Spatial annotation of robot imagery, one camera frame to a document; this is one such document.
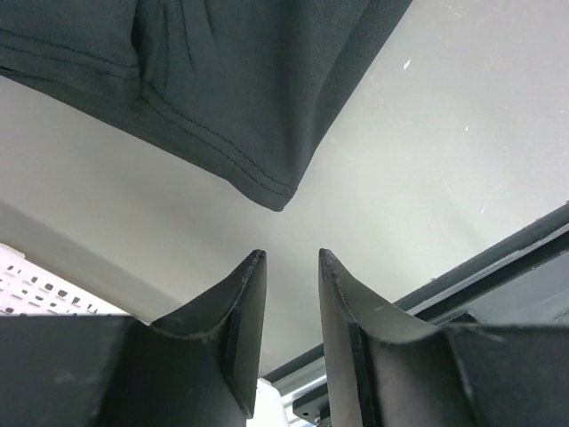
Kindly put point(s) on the black t shirt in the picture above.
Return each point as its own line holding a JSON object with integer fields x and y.
{"x": 243, "y": 89}

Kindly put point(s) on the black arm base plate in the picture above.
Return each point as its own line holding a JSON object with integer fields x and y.
{"x": 521, "y": 280}

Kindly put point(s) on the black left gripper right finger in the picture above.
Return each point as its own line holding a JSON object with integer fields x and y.
{"x": 384, "y": 366}

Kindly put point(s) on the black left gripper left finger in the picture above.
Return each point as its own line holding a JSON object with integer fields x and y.
{"x": 198, "y": 365}

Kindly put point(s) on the white perforated plastic basket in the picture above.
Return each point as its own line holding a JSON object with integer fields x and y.
{"x": 27, "y": 289}

